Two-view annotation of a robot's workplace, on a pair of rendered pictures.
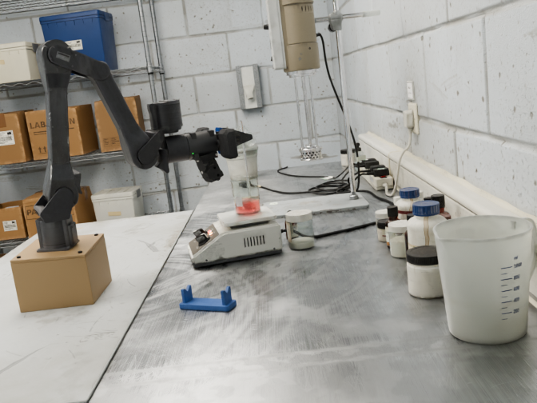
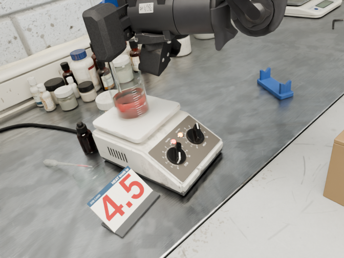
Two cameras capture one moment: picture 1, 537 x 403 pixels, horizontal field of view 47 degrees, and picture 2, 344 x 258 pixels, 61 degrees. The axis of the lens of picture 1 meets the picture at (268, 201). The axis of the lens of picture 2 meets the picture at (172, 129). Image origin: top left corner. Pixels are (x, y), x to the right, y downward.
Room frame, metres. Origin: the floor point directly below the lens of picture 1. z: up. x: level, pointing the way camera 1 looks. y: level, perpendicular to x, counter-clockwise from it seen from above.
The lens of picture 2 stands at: (1.59, 0.45, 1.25)
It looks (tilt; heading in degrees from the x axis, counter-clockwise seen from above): 35 degrees down; 234
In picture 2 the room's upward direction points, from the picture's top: 11 degrees counter-clockwise
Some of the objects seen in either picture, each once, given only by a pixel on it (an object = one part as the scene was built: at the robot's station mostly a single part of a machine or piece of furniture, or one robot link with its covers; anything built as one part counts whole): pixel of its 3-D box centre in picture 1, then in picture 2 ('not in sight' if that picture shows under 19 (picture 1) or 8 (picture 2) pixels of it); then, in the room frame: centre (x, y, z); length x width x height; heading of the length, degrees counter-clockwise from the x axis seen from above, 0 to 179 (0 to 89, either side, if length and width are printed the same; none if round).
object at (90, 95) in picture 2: (387, 230); (87, 91); (1.33, -0.25, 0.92); 0.04 x 0.04 x 0.04
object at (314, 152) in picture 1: (307, 115); not in sight; (1.77, -0.14, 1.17); 0.07 x 0.07 x 0.25
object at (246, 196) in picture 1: (246, 197); (126, 94); (1.38, 0.05, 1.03); 0.07 x 0.06 x 0.08; 7
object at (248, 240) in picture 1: (237, 236); (152, 137); (1.37, 0.08, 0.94); 0.22 x 0.13 x 0.08; 101
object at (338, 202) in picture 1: (312, 205); not in sight; (1.77, -0.13, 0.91); 0.30 x 0.20 x 0.01; 89
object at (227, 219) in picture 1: (245, 216); (136, 114); (1.37, 0.05, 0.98); 0.12 x 0.12 x 0.01; 11
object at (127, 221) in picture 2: not in sight; (124, 199); (1.48, 0.14, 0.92); 0.09 x 0.06 x 0.04; 12
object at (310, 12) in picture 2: not in sight; (298, 3); (0.46, -0.13, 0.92); 0.26 x 0.19 x 0.05; 90
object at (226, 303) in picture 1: (206, 297); (274, 82); (1.04, 0.13, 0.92); 0.10 x 0.03 x 0.04; 65
